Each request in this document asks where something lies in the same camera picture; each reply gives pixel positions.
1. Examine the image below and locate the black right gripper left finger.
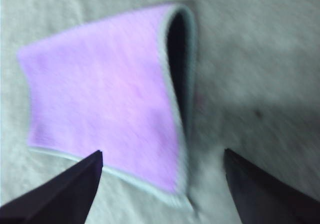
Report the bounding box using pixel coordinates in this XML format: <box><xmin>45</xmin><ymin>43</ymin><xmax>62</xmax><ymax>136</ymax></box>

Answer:
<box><xmin>0</xmin><ymin>150</ymin><xmax>104</xmax><ymax>224</ymax></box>

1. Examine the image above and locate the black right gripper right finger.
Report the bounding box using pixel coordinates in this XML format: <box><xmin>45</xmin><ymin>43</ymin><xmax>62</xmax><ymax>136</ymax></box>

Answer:
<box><xmin>224</xmin><ymin>148</ymin><xmax>320</xmax><ymax>224</ymax></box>

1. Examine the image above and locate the purple towel with grey hem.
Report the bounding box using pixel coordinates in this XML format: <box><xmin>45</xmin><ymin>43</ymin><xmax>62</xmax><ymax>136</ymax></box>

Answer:
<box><xmin>16</xmin><ymin>3</ymin><xmax>201</xmax><ymax>217</ymax></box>

